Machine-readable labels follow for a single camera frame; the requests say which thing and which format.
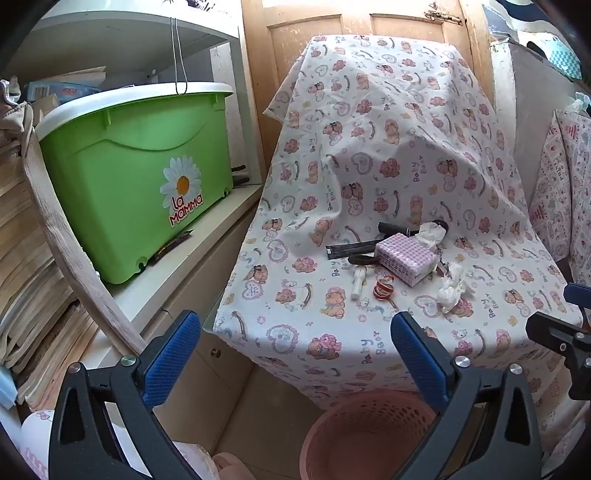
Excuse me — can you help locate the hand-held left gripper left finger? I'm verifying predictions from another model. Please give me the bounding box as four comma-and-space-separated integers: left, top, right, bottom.
48, 310, 204, 480

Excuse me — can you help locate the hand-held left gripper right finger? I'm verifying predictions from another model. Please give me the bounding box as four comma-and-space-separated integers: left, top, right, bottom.
390, 311, 543, 480

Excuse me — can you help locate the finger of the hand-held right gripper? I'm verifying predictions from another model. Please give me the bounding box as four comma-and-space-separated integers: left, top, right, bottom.
564, 282, 591, 326
526, 311, 591, 402

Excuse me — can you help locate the red white wrapper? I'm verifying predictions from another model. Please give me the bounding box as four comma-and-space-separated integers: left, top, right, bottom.
373, 276, 396, 301

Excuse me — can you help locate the pink plastic basket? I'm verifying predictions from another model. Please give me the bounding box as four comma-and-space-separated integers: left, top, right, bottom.
299, 389, 490, 480

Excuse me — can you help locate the white tube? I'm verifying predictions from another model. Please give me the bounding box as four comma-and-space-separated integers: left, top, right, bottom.
351, 267, 368, 301

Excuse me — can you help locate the pink checked tissue packet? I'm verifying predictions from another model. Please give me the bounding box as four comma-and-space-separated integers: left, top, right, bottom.
374, 233, 439, 284

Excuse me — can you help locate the large white tissue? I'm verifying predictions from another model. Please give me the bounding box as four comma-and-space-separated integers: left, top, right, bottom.
417, 222, 445, 251

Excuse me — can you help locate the black sachet strip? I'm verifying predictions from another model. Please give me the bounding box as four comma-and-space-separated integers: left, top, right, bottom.
325, 240, 384, 260

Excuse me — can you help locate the white cabinet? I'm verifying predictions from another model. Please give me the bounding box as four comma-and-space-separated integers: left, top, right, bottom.
83, 184, 266, 462

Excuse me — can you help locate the red print cloth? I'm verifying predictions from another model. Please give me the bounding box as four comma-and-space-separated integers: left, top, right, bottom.
529, 108, 591, 274

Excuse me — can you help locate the pink slipper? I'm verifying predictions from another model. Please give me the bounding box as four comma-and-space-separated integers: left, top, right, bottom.
213, 452, 244, 480

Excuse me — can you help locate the stack of paper sheets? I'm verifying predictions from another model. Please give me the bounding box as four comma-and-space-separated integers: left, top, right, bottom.
0, 134, 100, 409

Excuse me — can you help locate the person's left leg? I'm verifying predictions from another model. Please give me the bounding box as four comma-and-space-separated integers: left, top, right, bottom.
21, 408, 218, 480

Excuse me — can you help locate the green storage box white lid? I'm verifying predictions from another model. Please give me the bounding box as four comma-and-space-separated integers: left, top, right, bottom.
36, 82, 235, 284

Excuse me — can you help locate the grey board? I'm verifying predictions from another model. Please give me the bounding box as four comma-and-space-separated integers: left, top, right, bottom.
489, 39, 578, 197

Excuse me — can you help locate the bear print cloth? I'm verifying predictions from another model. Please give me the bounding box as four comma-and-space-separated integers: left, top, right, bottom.
213, 34, 585, 462

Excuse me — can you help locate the blue white checked item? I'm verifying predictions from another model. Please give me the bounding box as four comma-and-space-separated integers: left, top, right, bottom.
545, 39, 583, 80

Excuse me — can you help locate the blue box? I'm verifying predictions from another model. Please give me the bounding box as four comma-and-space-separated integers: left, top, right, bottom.
25, 80, 101, 103

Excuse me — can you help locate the beige cloth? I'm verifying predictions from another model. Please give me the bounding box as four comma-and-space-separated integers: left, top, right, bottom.
0, 78, 34, 136

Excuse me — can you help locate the wooden door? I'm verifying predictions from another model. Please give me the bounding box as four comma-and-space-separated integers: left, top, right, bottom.
242, 0, 497, 176

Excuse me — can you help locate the metal door latch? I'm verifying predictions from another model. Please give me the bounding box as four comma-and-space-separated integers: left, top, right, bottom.
427, 8, 463, 27

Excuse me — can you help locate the white shelf unit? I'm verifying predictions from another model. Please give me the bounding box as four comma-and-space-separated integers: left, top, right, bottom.
9, 18, 245, 158

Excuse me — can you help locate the hanging cord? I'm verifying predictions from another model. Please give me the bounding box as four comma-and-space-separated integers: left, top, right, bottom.
170, 17, 189, 96

